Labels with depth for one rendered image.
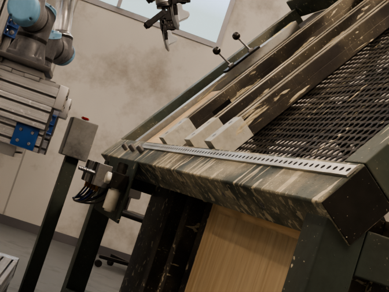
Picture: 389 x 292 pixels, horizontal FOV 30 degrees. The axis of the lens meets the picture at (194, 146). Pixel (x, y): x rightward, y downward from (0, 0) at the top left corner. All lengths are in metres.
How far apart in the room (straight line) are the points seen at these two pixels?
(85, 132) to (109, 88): 3.48
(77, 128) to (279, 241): 1.53
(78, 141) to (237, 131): 1.25
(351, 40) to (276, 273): 0.82
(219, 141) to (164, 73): 4.67
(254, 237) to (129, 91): 4.73
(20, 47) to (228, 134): 0.96
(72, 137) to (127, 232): 3.54
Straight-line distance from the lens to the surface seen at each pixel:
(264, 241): 2.10
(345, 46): 2.39
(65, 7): 3.50
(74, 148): 3.32
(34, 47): 2.80
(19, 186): 6.78
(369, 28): 2.44
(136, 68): 6.82
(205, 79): 3.54
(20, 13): 2.69
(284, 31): 3.45
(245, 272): 2.16
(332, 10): 3.00
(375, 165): 1.42
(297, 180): 1.52
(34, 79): 2.79
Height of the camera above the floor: 0.74
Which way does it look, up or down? 4 degrees up
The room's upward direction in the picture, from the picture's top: 18 degrees clockwise
